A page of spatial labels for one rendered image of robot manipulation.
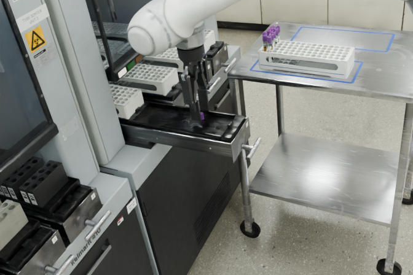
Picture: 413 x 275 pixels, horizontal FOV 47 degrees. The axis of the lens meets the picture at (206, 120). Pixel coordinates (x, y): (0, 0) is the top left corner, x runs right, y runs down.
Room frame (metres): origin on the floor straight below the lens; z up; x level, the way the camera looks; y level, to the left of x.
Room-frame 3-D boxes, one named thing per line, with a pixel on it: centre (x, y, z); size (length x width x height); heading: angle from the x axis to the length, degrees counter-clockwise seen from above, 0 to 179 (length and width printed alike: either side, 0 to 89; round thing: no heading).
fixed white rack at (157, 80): (1.47, 0.22, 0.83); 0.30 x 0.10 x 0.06; 60
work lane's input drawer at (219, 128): (1.27, 0.19, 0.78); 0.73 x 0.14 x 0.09; 60
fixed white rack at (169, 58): (1.60, 0.15, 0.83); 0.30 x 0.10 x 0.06; 60
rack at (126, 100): (1.36, 0.34, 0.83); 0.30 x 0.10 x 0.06; 60
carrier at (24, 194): (0.95, 0.44, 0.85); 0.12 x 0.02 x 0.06; 149
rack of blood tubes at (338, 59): (1.40, -0.35, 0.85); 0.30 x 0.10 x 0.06; 58
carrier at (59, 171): (0.94, 0.42, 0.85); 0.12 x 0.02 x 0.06; 150
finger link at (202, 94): (1.23, 0.00, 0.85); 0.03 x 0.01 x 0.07; 60
